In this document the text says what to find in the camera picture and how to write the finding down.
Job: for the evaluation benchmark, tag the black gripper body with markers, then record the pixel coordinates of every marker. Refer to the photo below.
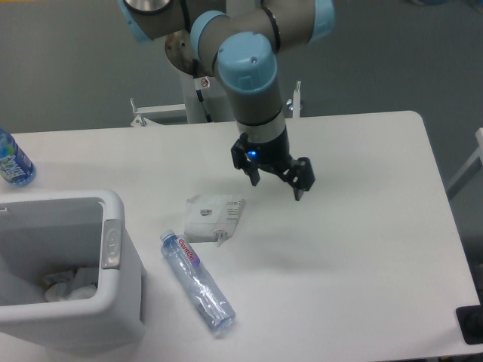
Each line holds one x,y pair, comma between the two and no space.
267,156

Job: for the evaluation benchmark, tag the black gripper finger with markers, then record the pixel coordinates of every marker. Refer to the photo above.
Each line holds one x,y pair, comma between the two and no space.
298,174
241,161

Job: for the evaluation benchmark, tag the white plastic wrapper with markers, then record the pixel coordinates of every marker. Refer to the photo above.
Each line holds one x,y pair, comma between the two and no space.
212,218

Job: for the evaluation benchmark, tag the clear plastic bottle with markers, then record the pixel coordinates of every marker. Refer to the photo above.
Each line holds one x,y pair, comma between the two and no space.
196,281

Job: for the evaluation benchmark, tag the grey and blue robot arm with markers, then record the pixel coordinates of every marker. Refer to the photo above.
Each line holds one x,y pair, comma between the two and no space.
240,52

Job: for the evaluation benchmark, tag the crumpled paper trash in can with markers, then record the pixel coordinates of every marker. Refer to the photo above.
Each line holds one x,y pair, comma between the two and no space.
71,285

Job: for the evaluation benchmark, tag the white trash can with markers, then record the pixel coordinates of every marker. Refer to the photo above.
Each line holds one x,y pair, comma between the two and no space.
50,232

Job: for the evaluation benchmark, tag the white furniture leg right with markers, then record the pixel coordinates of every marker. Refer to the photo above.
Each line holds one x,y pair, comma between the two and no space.
468,170

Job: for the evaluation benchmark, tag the black clamp at table edge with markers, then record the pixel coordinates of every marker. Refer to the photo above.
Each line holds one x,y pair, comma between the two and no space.
470,321

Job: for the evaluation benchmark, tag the blue labelled water bottle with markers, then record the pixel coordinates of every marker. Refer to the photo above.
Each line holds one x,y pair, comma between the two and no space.
16,167

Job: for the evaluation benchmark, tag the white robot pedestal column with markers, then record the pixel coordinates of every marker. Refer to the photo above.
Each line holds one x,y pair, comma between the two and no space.
204,98

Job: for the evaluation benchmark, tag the white metal frame right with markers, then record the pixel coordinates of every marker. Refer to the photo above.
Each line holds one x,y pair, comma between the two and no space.
294,104

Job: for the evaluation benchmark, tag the white metal frame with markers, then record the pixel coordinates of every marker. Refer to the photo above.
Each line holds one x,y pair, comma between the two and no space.
294,104
145,116

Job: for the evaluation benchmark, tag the white metal frame left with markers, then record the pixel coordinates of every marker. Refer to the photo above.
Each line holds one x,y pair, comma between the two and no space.
145,116

